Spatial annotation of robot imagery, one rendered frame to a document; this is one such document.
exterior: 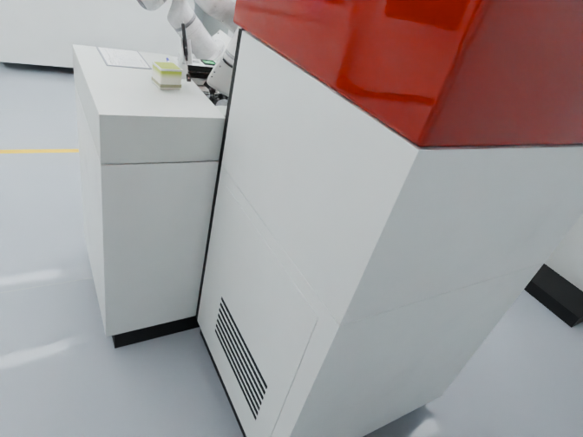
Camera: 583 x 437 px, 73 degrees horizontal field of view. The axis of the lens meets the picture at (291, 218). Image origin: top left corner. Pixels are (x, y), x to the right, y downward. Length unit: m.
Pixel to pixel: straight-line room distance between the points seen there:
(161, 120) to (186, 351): 0.97
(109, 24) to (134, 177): 3.19
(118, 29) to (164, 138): 3.20
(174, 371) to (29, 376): 0.49
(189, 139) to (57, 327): 0.99
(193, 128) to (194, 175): 0.16
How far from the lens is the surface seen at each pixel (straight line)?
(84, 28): 4.34
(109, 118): 1.17
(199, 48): 2.09
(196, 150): 1.27
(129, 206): 1.32
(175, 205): 1.35
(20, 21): 4.32
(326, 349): 0.91
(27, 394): 1.72
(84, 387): 1.70
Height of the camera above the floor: 1.42
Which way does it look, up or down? 33 degrees down
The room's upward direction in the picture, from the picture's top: 16 degrees clockwise
